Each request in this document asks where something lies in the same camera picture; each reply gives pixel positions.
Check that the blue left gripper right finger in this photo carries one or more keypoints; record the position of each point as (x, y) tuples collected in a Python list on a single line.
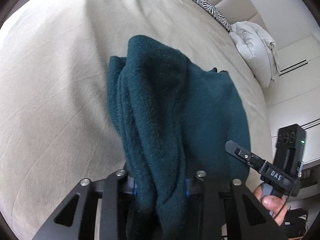
[(191, 186)]

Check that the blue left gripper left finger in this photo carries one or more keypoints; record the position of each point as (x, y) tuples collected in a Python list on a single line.
[(129, 186)]

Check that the dark teal knit sweater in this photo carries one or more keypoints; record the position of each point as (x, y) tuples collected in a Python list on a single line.
[(171, 114)]

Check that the person's right hand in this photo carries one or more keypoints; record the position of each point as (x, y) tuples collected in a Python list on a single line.
[(273, 203)]

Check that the white wardrobe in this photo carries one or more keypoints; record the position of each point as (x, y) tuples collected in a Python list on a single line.
[(294, 97)]

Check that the beige bed cover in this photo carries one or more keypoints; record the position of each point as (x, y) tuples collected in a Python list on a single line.
[(55, 129)]

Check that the white crumpled duvet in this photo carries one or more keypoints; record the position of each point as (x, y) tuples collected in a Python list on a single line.
[(258, 49)]

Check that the zebra print pillow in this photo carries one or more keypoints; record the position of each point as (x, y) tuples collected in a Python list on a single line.
[(214, 12)]

